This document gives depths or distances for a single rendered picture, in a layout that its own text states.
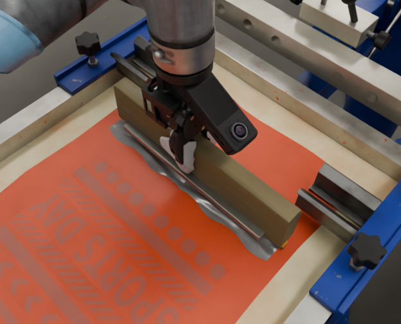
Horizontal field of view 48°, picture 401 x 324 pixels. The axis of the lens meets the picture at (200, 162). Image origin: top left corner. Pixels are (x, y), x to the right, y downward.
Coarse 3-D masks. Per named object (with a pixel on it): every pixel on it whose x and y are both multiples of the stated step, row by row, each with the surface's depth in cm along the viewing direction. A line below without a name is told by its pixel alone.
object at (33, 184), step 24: (72, 144) 78; (96, 144) 78; (120, 144) 78; (216, 144) 78; (48, 168) 75; (72, 168) 75; (120, 168) 75; (144, 168) 75; (0, 192) 72; (24, 192) 72; (144, 192) 72; (168, 192) 72; (0, 216) 70
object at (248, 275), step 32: (256, 128) 80; (256, 160) 76; (288, 160) 76; (320, 160) 76; (288, 192) 72; (192, 224) 69; (320, 224) 69; (224, 256) 66; (256, 256) 66; (288, 256) 66; (224, 288) 63; (256, 288) 63; (192, 320) 61; (224, 320) 61
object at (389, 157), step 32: (224, 64) 87; (256, 64) 83; (64, 96) 79; (96, 96) 84; (288, 96) 79; (320, 96) 79; (0, 128) 75; (32, 128) 76; (320, 128) 79; (352, 128) 75; (0, 160) 75; (384, 160) 72; (288, 320) 57; (320, 320) 57
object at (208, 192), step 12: (132, 132) 74; (144, 144) 74; (156, 144) 73; (168, 156) 72; (192, 180) 69; (204, 192) 68; (216, 204) 67; (228, 204) 67; (228, 216) 67; (240, 216) 66; (252, 228) 65
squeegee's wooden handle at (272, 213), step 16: (128, 80) 72; (128, 96) 71; (128, 112) 74; (144, 112) 69; (144, 128) 73; (160, 128) 69; (160, 144) 72; (208, 144) 65; (208, 160) 64; (224, 160) 64; (208, 176) 67; (224, 176) 63; (240, 176) 62; (256, 176) 62; (224, 192) 66; (240, 192) 62; (256, 192) 61; (272, 192) 61; (240, 208) 65; (256, 208) 62; (272, 208) 59; (288, 208) 59; (256, 224) 65; (272, 224) 61; (288, 224) 58; (272, 240) 64
